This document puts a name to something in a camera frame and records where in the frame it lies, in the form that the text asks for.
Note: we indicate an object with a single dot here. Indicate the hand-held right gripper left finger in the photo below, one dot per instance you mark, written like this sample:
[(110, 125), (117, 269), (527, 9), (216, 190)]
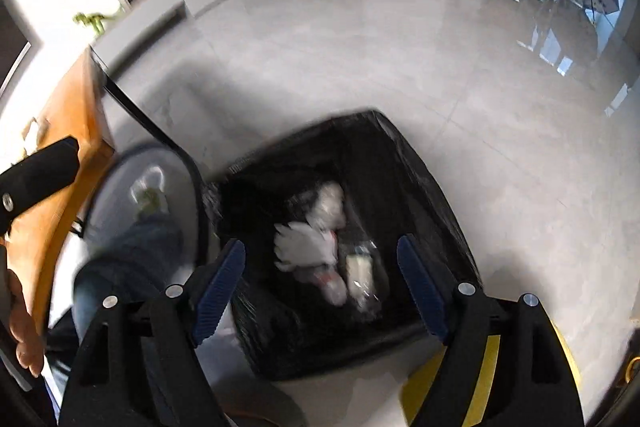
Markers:
[(220, 289)]

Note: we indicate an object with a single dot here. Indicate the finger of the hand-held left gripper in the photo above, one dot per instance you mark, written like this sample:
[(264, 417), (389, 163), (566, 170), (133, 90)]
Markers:
[(40, 177)]

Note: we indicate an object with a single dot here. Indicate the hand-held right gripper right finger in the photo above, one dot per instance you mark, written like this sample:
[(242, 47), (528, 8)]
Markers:
[(420, 282)]

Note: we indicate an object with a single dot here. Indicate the trash bin with black bag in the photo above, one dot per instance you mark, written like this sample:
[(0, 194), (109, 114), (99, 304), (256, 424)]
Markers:
[(400, 187)]

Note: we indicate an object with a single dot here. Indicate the person's left hand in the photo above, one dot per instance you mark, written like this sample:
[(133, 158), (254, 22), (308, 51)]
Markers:
[(27, 337)]

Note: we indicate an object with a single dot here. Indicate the clear plastic bottle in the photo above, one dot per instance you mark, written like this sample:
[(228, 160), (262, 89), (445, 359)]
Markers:
[(361, 274)]

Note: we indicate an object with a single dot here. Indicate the wooden table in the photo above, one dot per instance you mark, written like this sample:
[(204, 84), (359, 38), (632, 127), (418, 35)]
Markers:
[(75, 117)]

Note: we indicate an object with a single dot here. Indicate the round grey stool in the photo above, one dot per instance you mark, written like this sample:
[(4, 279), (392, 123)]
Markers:
[(115, 187)]

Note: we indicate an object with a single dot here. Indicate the white crumpled paper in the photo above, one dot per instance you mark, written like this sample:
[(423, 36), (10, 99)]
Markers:
[(305, 247)]

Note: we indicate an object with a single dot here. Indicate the person's blue jeans leg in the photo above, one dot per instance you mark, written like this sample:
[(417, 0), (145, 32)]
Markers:
[(130, 257)]

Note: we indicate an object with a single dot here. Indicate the black table leg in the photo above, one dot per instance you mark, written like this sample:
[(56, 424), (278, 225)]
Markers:
[(145, 119)]

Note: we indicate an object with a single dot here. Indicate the white plastic bag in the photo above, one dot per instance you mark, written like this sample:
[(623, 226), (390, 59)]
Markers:
[(330, 202)]

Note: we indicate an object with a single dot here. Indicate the green dinosaur toy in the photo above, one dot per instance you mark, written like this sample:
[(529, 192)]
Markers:
[(95, 21)]

